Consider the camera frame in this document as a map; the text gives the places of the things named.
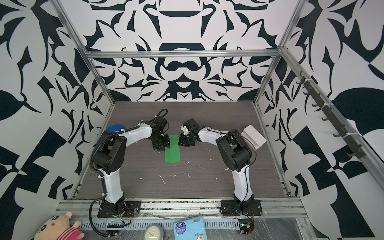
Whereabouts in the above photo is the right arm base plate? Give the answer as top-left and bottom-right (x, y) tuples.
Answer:
(220, 198), (263, 217)

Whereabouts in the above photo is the black hook rail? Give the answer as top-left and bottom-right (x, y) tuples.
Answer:
(297, 72), (367, 159)

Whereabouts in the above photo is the blue booklet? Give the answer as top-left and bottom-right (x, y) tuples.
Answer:
(174, 217), (208, 240)

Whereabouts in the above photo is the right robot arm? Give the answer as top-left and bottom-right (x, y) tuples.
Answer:
(178, 118), (255, 210)

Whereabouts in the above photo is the green square paper sheet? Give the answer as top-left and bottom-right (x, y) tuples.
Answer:
(165, 135), (181, 164)

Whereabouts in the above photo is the plush toy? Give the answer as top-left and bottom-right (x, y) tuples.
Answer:
(34, 212), (85, 240)

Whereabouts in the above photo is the blue cloth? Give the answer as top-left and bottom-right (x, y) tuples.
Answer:
(106, 125), (126, 132)

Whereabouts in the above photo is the round clock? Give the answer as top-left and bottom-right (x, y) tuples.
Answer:
(144, 224), (164, 240)

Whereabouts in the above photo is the white box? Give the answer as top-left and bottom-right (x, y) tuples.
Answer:
(241, 125), (267, 150)

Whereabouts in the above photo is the white cable duct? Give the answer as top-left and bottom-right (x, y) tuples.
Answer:
(93, 218), (240, 231)

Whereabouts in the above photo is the black corrugated cable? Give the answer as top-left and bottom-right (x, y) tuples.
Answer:
(88, 108), (169, 238)

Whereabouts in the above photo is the small electronics board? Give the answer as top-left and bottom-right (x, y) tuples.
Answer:
(239, 219), (255, 235)

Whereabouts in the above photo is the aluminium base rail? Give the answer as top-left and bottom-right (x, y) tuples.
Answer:
(55, 198), (307, 220)

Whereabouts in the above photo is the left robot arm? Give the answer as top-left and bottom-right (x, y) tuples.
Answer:
(89, 116), (170, 215)

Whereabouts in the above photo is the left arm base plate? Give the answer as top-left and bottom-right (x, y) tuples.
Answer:
(97, 200), (142, 218)

